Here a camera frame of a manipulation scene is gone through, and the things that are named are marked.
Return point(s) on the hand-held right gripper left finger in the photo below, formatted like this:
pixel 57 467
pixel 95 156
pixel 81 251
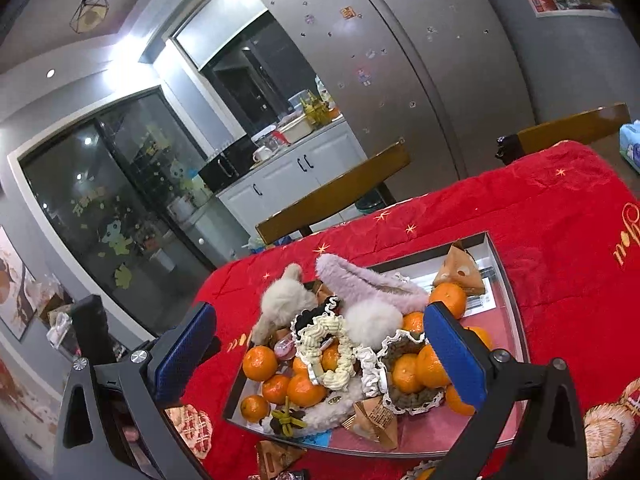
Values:
pixel 185 350

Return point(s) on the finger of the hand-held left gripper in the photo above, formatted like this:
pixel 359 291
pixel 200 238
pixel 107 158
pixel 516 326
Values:
pixel 92 325

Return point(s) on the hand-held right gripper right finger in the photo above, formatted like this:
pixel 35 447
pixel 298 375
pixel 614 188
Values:
pixel 452 355

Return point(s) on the black shallow box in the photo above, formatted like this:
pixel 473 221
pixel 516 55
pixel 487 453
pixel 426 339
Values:
pixel 500 340

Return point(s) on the triangular kraft snack packet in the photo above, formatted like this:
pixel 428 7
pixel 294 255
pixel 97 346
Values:
pixel 277 457
pixel 375 420
pixel 460 275

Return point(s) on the brown knitted scrunchie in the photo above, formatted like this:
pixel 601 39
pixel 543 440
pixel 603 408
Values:
pixel 415 400

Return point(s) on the pile of tangerines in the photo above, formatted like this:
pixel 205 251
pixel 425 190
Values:
pixel 260 362

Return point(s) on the white fluffy pom-pom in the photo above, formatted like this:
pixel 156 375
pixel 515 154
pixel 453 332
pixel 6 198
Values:
pixel 372 322

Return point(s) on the beige fluffy pom-pom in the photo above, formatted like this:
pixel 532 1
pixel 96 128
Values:
pixel 282 300

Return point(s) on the large white fluffy scrunchie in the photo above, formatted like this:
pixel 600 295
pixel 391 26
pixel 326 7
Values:
pixel 325 410

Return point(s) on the black frilly scrunchie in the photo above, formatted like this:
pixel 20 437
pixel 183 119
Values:
pixel 320 310

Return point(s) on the glass sliding door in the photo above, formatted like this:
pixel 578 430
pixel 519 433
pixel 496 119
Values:
pixel 75 185

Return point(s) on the red printed blanket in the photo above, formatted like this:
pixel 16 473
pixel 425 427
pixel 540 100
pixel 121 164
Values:
pixel 550 240

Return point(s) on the trash bin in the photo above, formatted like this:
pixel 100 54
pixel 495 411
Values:
pixel 372 202

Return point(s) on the black microwave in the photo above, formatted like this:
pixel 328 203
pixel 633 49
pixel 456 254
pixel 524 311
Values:
pixel 220 172

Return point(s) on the wooden chair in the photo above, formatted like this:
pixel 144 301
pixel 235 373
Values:
pixel 570 132
pixel 330 195

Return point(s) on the white kitchen cabinet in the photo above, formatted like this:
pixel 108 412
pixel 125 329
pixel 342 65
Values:
pixel 300 180

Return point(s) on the white mug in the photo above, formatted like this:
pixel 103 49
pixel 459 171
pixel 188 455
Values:
pixel 260 154

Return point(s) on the black bag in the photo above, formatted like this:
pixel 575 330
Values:
pixel 507 147

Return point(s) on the white plastic basin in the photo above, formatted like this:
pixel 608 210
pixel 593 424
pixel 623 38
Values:
pixel 295 131

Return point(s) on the yellow drink bottle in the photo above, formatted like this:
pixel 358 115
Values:
pixel 321 107
pixel 310 110

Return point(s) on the blue tissue pack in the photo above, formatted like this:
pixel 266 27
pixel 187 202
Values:
pixel 631 147

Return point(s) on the dark kitchen window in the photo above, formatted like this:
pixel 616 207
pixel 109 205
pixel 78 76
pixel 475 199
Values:
pixel 250 75

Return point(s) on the silver double-door fridge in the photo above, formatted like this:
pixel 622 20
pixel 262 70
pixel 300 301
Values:
pixel 400 60

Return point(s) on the geometric pendant lamp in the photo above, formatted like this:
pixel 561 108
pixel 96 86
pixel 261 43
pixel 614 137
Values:
pixel 90 17

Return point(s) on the wall painting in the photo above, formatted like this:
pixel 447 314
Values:
pixel 15 285

